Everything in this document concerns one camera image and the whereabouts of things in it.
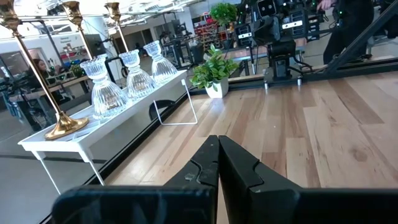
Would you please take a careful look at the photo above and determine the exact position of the white wire shelf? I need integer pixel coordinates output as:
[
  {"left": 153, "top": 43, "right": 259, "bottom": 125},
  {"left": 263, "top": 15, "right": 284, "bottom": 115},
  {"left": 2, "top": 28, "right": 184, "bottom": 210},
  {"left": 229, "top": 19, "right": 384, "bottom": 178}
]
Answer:
[{"left": 17, "top": 69, "right": 199, "bottom": 195}]

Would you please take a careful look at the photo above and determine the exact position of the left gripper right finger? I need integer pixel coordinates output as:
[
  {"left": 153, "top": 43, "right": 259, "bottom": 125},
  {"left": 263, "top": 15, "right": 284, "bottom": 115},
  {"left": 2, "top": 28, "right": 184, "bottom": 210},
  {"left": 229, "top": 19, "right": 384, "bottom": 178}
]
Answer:
[{"left": 218, "top": 135, "right": 398, "bottom": 224}]

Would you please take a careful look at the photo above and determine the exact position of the red storage rack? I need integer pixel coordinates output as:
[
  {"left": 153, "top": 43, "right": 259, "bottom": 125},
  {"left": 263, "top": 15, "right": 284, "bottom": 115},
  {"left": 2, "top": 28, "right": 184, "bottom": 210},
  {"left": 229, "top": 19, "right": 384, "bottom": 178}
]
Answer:
[{"left": 194, "top": 12, "right": 229, "bottom": 47}]

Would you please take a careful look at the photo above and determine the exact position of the green background plant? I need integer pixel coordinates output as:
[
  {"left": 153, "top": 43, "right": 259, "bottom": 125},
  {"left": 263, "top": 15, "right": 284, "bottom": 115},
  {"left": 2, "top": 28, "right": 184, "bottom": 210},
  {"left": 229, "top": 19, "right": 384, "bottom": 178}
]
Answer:
[{"left": 210, "top": 2, "right": 239, "bottom": 26}]

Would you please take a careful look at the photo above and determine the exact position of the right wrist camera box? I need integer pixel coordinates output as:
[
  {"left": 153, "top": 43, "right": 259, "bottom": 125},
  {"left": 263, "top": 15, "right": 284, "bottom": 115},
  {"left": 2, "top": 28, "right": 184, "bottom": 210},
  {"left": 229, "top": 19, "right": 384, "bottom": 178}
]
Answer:
[{"left": 254, "top": 0, "right": 280, "bottom": 18}]

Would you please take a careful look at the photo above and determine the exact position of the clear ribbed glass candle holder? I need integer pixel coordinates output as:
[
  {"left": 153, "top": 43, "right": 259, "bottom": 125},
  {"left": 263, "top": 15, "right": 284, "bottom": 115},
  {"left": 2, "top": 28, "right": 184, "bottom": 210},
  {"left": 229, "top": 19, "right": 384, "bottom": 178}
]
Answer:
[
  {"left": 80, "top": 54, "right": 133, "bottom": 121},
  {"left": 118, "top": 49, "right": 156, "bottom": 100},
  {"left": 142, "top": 40, "right": 178, "bottom": 85}
]

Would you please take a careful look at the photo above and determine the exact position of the wooden background desk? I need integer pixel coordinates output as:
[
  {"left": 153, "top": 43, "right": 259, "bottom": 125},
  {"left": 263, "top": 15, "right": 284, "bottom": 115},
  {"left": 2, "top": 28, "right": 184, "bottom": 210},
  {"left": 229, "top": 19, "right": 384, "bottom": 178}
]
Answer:
[{"left": 7, "top": 75, "right": 91, "bottom": 103}]

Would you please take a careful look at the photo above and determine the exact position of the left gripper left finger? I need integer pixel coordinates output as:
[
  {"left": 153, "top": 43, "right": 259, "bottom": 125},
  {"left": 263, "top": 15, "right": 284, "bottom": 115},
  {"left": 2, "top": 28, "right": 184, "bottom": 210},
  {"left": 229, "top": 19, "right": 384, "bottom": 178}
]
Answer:
[{"left": 51, "top": 134, "right": 220, "bottom": 224}]

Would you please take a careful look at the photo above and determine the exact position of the person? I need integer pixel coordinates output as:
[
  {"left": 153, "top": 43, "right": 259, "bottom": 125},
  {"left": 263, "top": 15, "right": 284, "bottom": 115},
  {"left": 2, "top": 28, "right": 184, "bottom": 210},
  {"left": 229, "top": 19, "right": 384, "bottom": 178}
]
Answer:
[
  {"left": 26, "top": 58, "right": 68, "bottom": 105},
  {"left": 316, "top": 0, "right": 376, "bottom": 65}
]

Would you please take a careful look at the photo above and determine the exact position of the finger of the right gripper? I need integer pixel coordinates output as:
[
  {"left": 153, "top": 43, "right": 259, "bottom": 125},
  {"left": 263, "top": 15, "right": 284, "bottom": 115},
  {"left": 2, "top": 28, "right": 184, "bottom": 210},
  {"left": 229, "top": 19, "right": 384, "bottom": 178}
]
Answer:
[
  {"left": 269, "top": 22, "right": 284, "bottom": 44},
  {"left": 254, "top": 27, "right": 269, "bottom": 47}
]

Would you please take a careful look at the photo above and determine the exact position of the green plant in white pot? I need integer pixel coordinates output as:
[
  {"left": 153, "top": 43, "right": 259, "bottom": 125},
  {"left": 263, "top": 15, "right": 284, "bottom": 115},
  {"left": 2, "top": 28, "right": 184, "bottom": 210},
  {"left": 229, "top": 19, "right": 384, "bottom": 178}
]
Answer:
[{"left": 189, "top": 43, "right": 240, "bottom": 100}]

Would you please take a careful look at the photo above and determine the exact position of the tall brass candlestick holder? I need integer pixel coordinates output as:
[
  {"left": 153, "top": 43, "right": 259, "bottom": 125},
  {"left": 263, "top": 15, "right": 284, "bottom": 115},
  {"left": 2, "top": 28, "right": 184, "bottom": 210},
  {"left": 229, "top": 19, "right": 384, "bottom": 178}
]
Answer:
[
  {"left": 61, "top": 1, "right": 94, "bottom": 60},
  {"left": 104, "top": 2, "right": 130, "bottom": 53},
  {"left": 0, "top": 0, "right": 90, "bottom": 141}
]

